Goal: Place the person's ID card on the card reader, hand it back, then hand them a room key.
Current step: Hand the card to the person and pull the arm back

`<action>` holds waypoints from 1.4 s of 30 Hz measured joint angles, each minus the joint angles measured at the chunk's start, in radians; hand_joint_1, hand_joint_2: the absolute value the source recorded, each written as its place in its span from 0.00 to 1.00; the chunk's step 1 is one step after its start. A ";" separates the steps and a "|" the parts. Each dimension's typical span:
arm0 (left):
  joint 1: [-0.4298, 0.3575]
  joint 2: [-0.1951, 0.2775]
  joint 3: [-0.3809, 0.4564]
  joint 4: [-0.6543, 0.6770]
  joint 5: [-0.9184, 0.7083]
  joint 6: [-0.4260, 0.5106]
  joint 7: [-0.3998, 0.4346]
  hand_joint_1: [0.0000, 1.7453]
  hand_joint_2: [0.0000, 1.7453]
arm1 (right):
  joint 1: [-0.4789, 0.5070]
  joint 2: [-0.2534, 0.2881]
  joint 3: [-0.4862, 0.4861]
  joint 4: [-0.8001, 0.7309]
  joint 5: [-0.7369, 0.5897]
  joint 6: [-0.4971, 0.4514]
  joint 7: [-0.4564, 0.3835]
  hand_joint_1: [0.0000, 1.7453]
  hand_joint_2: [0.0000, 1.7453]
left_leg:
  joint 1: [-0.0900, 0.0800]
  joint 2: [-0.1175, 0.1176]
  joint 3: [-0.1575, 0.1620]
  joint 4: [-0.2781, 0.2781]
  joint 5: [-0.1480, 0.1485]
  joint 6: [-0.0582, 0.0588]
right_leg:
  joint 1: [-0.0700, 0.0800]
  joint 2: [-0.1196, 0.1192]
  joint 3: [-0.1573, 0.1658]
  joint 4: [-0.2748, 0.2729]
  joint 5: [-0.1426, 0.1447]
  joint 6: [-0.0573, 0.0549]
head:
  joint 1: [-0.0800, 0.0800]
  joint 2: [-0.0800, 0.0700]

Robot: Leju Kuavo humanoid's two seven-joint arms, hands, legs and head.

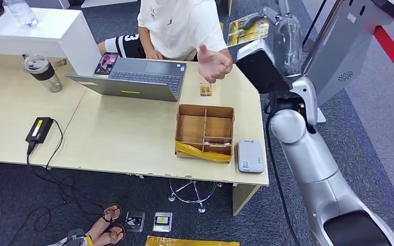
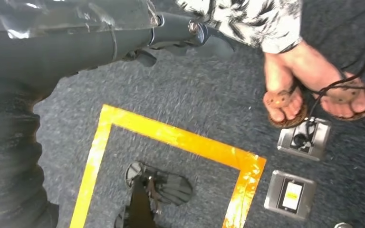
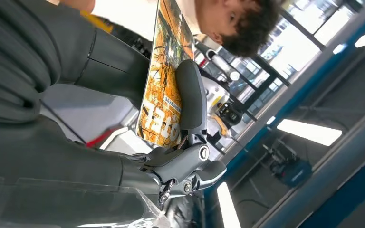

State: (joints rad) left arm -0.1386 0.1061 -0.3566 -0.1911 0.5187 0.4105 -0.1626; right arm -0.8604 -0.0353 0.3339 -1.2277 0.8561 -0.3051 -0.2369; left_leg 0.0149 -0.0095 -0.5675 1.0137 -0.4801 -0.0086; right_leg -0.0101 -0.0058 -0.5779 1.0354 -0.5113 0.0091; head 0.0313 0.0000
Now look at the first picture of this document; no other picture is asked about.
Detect person's left hand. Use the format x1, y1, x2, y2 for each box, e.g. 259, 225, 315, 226
196, 44, 234, 84

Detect person's right hand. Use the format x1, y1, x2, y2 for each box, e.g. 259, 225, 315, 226
145, 49, 165, 61

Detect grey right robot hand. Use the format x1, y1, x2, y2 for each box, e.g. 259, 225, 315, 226
242, 0, 304, 78

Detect yellow patterned card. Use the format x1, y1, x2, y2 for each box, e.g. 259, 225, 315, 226
199, 82, 213, 97

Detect person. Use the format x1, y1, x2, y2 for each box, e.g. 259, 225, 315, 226
96, 0, 234, 84
46, 203, 127, 246

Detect pink picture card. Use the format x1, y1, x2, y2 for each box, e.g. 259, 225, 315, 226
93, 51, 120, 76

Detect white card reader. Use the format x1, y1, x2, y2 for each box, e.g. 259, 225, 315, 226
236, 139, 265, 175

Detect grey laptop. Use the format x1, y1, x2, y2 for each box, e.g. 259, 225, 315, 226
65, 57, 188, 103

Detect yellow tree poster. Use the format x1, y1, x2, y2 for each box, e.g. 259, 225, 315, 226
226, 12, 270, 48

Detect grey kiosk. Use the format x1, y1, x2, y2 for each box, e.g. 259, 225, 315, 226
300, 0, 394, 125

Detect wooden divided box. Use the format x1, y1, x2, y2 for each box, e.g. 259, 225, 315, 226
174, 104, 235, 164

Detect white raised counter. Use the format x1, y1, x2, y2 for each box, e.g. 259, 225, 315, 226
0, 7, 102, 77

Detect clear tumbler black band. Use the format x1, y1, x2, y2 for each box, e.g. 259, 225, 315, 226
24, 53, 64, 94

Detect black power adapter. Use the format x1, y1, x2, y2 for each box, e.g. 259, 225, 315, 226
25, 116, 54, 145

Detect clear water bottle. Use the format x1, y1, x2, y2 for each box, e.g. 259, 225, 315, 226
4, 0, 39, 29

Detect chrome stool base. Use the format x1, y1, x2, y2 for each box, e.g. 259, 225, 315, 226
167, 178, 225, 214

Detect brown sandal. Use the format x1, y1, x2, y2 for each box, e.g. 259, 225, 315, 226
106, 223, 127, 245
101, 203, 123, 224

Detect grey floor device yellow label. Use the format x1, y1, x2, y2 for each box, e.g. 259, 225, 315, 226
151, 212, 173, 233

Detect yellow taped package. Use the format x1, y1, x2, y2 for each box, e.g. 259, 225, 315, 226
145, 235, 241, 246

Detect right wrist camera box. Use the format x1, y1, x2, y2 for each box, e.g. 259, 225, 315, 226
235, 38, 291, 95

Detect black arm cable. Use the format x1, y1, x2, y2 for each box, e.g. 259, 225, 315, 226
265, 103, 294, 246

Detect black power cable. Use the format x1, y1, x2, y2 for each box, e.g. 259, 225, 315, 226
5, 118, 107, 246

